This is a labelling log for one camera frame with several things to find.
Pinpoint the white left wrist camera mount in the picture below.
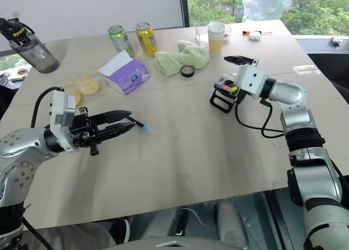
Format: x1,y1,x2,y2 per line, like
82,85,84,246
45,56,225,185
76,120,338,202
49,89,77,154

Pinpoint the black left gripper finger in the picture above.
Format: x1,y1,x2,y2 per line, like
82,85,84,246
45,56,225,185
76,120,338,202
95,121,136,143
90,109,134,126

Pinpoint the thin white cable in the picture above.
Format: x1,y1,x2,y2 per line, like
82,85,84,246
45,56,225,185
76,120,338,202
180,206,219,236

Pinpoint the grey sports water bottle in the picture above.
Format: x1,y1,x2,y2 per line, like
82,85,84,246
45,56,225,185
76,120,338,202
0,17,60,74

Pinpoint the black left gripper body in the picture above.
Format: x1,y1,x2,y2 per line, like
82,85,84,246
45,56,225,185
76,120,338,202
69,107,100,156

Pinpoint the thin screwdriver with orange handle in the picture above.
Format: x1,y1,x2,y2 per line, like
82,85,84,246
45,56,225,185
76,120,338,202
242,29,274,36

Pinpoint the black tape roll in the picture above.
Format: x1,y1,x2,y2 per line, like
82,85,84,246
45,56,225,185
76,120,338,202
180,65,195,78

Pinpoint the dark window frame post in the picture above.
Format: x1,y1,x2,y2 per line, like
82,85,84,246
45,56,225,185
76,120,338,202
179,0,190,29

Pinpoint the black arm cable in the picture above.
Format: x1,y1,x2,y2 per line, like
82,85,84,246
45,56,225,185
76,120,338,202
233,93,286,139
31,86,65,129

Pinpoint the yellow drink can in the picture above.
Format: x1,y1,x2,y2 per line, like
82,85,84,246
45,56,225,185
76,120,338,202
135,22,159,57

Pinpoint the purple tissue pack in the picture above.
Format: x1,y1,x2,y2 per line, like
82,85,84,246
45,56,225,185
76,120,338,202
98,50,152,96

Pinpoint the black pen holder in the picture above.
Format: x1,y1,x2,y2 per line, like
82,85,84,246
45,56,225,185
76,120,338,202
209,73,241,113

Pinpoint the clear acrylic box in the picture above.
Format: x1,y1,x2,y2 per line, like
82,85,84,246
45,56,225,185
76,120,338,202
194,21,232,48

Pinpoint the white and orange paper cup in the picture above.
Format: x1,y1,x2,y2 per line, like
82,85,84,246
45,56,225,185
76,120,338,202
207,21,226,54

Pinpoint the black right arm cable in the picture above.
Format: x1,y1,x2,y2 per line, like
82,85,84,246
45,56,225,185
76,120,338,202
233,93,286,139

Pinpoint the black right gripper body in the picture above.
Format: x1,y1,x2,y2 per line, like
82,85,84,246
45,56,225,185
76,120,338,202
236,89,248,106

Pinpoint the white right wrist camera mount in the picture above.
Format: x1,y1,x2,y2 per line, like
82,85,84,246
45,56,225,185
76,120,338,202
234,58,269,100

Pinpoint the black pen with blue tip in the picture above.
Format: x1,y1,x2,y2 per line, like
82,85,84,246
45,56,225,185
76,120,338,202
128,117,155,133

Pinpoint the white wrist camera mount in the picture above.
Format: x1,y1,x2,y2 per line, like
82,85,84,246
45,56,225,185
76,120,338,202
234,58,269,100
49,89,77,154

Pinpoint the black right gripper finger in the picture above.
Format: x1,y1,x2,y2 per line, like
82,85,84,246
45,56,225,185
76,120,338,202
224,55,258,66

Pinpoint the clear bag of bread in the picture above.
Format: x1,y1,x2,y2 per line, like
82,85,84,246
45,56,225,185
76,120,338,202
59,70,106,106

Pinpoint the green towel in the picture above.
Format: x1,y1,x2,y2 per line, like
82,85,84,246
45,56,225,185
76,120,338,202
154,40,210,77

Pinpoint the clear plastic bag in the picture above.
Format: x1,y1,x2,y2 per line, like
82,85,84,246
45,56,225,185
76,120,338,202
240,0,291,23

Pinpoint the green drink can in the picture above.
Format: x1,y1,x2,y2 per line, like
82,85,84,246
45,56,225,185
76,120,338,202
107,25,136,58

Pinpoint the black and white shoe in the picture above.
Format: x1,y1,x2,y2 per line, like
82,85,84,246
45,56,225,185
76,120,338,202
111,216,135,245

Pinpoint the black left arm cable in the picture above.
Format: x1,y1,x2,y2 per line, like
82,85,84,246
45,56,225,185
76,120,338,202
31,86,65,129

